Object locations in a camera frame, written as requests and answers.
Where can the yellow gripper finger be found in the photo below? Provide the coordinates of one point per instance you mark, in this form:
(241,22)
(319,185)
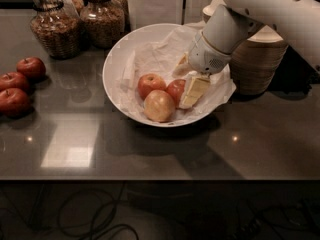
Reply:
(183,67)
(194,89)

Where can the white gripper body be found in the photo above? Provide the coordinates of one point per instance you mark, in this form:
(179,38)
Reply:
(206,57)

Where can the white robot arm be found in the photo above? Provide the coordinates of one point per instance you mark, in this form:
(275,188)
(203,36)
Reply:
(234,21)

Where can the right apple in bowl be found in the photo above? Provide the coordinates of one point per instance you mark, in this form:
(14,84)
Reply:
(175,89)

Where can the left apple in bowl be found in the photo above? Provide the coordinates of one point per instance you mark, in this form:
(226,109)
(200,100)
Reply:
(149,82)

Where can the white bowl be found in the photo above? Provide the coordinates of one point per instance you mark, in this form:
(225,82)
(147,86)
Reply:
(114,65)

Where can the front yellow apple in bowl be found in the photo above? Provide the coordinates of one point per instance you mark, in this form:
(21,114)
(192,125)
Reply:
(159,106)

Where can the back red apple on table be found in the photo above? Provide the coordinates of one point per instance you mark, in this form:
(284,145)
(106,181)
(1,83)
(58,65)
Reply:
(32,67)

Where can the red apple on table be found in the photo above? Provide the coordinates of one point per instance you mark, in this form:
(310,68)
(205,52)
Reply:
(14,80)
(14,102)
(32,67)

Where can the front red apple on table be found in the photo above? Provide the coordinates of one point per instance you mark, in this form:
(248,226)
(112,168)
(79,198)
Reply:
(14,102)

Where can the middle red apple on table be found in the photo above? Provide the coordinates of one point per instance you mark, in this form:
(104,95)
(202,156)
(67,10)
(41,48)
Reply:
(14,80)

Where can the white paper liner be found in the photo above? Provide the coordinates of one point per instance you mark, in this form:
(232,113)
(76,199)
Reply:
(157,49)

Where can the back stack of paper bowls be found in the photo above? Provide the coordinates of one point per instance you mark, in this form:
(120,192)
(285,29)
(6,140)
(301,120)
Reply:
(208,10)

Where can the stack of paper bowls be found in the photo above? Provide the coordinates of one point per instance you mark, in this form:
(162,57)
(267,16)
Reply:
(208,10)
(255,61)

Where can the front stack of paper bowls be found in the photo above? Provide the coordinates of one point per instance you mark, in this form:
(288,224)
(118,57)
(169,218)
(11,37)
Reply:
(255,61)

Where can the right glass cereal jar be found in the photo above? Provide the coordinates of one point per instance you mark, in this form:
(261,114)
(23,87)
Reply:
(104,21)

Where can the left glass cereal jar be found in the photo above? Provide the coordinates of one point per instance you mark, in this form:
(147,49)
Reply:
(57,31)

